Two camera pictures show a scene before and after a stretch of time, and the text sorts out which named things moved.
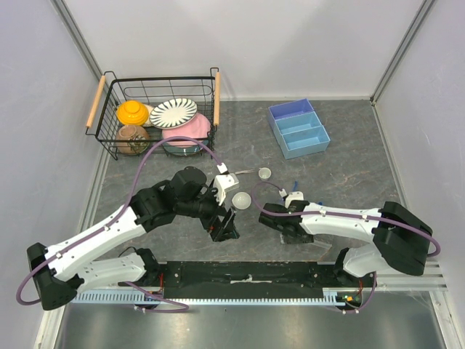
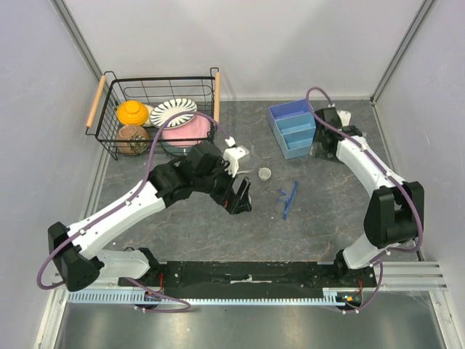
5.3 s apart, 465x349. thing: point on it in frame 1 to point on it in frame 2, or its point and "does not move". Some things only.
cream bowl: [150, 108] does not move
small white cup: [264, 173] does not move
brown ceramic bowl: [132, 139] does not move
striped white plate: [173, 113] does not move
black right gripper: [301, 238] to [322, 152]
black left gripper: [225, 230] to [237, 203]
